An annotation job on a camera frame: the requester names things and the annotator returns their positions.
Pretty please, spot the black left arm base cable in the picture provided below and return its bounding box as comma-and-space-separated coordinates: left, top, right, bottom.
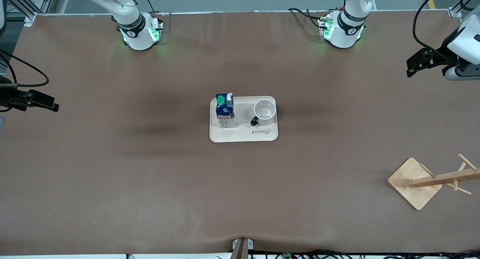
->
288, 7, 330, 29

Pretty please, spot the metal table edge clamp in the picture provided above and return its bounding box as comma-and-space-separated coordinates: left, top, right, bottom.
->
232, 238, 254, 259

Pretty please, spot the wooden cup stand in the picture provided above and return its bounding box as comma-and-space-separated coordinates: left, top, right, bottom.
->
387, 153, 480, 211

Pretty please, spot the cream rabbit print tray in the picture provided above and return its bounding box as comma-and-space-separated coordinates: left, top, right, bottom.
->
209, 96, 279, 143

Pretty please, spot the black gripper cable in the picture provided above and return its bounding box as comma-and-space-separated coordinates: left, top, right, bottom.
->
0, 50, 50, 88
412, 0, 480, 63

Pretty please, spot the blue milk carton green cap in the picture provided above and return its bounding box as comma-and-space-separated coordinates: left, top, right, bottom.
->
215, 93, 237, 129

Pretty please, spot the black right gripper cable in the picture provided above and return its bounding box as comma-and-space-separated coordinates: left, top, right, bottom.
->
0, 50, 50, 88

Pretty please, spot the aluminium frame profile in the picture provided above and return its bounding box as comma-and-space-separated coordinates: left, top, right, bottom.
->
448, 0, 480, 18
7, 0, 57, 27

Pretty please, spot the white smiley cup black handle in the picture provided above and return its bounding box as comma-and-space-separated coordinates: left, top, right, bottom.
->
250, 100, 277, 126

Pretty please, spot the black right arm base cable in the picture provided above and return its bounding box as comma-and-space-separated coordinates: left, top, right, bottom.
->
140, 0, 166, 24

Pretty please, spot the black arm base cable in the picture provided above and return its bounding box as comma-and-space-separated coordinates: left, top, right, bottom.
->
288, 7, 330, 29
140, 0, 166, 24

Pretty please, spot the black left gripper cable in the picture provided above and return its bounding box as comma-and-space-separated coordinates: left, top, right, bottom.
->
412, 0, 480, 63

